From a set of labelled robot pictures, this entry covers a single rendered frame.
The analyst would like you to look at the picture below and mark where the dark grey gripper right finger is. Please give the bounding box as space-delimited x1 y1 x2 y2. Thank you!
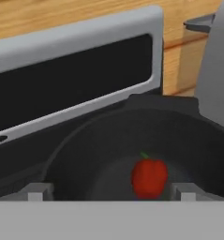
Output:
172 182 224 202

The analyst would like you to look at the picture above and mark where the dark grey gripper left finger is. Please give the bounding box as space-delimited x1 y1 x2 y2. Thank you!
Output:
0 182 55 202

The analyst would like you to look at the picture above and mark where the red bell pepper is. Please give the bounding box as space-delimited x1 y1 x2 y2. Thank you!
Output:
130 152 169 201

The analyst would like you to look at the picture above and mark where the dark grey pot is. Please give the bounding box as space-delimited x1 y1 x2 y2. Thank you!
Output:
41 93 224 202

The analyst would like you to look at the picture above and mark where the grey oven with black window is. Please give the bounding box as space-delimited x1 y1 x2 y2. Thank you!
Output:
0 5 165 202

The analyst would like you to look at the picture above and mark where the grey kettle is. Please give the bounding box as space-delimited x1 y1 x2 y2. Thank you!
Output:
183 0 224 132

